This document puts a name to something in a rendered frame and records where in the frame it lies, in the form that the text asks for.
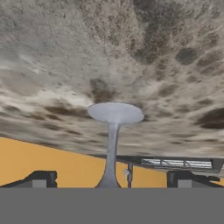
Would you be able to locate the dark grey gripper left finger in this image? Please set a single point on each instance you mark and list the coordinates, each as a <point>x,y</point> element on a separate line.
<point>43,178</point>

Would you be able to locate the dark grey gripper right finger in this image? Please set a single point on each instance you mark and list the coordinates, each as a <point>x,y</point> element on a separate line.
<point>182,179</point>

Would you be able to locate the dark frame with pale slats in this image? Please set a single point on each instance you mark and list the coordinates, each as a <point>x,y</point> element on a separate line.
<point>175,164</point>

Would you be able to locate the thin dark post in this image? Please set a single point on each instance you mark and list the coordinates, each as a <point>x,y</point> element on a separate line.
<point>130,175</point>

